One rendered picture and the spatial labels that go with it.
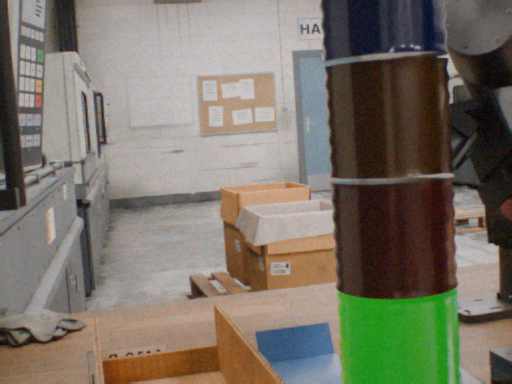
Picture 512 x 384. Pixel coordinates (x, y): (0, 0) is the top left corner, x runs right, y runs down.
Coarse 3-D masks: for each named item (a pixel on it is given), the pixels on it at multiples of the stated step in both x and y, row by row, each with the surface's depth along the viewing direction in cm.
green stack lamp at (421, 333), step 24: (456, 288) 23; (360, 312) 22; (384, 312) 21; (408, 312) 21; (432, 312) 21; (456, 312) 22; (360, 336) 22; (384, 336) 21; (408, 336) 21; (432, 336) 21; (456, 336) 22; (360, 360) 22; (384, 360) 21; (408, 360) 21; (432, 360) 21; (456, 360) 22
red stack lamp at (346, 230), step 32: (352, 192) 22; (384, 192) 21; (416, 192) 21; (448, 192) 22; (352, 224) 22; (384, 224) 21; (416, 224) 21; (448, 224) 22; (352, 256) 22; (384, 256) 21; (416, 256) 21; (448, 256) 22; (352, 288) 22; (384, 288) 21; (416, 288) 21; (448, 288) 22
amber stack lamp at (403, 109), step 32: (352, 64) 21; (384, 64) 21; (416, 64) 21; (352, 96) 21; (384, 96) 21; (416, 96) 21; (448, 96) 22; (352, 128) 21; (384, 128) 21; (416, 128) 21; (448, 128) 22; (352, 160) 21; (384, 160) 21; (416, 160) 21; (448, 160) 22
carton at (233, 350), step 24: (216, 312) 69; (96, 336) 62; (216, 336) 70; (240, 336) 59; (96, 360) 55; (120, 360) 68; (144, 360) 69; (168, 360) 69; (192, 360) 70; (216, 360) 71; (240, 360) 60; (264, 360) 53
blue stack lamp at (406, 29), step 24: (336, 0) 21; (360, 0) 21; (384, 0) 20; (408, 0) 20; (432, 0) 21; (336, 24) 21; (360, 24) 21; (384, 24) 21; (408, 24) 21; (432, 24) 21; (336, 48) 21; (360, 48) 21; (384, 48) 21; (408, 48) 21; (432, 48) 21
